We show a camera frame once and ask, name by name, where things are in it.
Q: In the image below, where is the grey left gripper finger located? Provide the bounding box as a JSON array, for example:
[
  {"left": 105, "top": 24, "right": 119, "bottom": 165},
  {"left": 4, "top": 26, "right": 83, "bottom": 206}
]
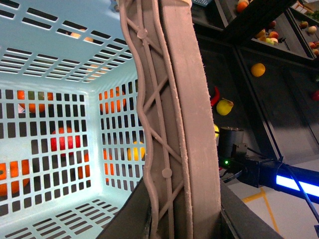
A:
[{"left": 119, "top": 0, "right": 221, "bottom": 239}]

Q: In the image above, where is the black metal display shelf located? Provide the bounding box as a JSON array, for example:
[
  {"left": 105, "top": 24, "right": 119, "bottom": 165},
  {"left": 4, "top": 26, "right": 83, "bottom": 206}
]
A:
[{"left": 191, "top": 0, "right": 319, "bottom": 164}]

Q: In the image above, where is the yellow green pear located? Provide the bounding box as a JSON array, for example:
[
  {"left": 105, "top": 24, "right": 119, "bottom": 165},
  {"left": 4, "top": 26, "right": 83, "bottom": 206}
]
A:
[{"left": 216, "top": 98, "right": 234, "bottom": 116}]

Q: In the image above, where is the red chili pepper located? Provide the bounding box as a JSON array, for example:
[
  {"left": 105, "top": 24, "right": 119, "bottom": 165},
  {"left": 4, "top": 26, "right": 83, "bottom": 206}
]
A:
[{"left": 210, "top": 86, "right": 220, "bottom": 107}]

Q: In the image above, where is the teal plastic laundry basket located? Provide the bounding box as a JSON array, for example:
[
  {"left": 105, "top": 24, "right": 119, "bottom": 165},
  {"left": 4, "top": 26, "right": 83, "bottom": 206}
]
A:
[{"left": 0, "top": 0, "right": 145, "bottom": 239}]

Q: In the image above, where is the yellow orange apple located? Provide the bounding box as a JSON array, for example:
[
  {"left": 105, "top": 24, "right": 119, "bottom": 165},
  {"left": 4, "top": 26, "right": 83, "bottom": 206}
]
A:
[{"left": 250, "top": 63, "right": 266, "bottom": 77}]

